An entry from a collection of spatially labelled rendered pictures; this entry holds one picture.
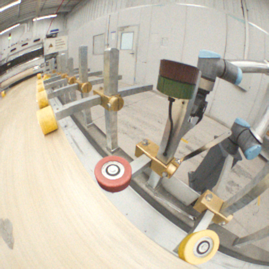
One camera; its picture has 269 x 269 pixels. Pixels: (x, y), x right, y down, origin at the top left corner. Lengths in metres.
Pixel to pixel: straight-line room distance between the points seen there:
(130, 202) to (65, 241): 0.36
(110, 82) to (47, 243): 0.44
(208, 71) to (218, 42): 2.56
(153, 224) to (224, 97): 2.80
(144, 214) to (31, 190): 0.41
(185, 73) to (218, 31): 2.96
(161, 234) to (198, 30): 3.26
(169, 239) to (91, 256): 0.36
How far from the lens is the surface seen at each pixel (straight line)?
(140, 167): 0.32
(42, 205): 0.27
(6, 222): 0.34
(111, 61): 0.38
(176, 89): 0.16
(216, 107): 3.02
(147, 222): 0.51
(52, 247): 0.26
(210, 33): 3.09
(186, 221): 0.47
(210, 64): 0.48
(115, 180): 0.24
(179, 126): 0.25
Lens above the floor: 1.12
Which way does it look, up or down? 39 degrees down
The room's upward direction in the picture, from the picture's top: 6 degrees clockwise
